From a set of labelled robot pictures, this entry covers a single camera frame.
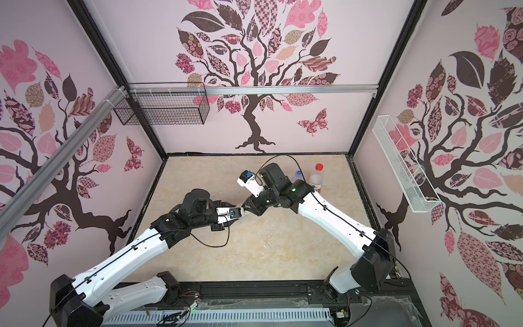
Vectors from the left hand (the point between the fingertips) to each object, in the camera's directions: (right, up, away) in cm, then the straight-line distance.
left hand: (233, 212), depth 75 cm
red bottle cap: (+35, +17, +10) cm, 41 cm away
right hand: (+6, +3, -3) cm, 7 cm away
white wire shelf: (+63, +10, -9) cm, 64 cm away
